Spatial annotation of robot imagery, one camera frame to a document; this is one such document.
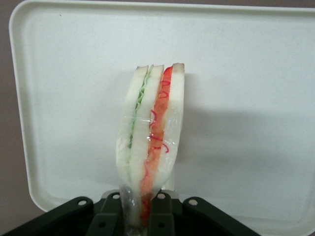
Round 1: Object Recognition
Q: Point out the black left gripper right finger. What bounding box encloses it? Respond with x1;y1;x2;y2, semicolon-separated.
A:
147;191;262;236

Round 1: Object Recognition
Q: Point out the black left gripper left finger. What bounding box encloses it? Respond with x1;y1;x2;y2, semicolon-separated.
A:
0;191;124;236

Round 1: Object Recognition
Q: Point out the triangle sandwich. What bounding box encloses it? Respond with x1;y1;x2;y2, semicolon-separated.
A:
115;62;186;236

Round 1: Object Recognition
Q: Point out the cream plastic tray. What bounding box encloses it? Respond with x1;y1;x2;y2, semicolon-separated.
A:
9;0;315;236

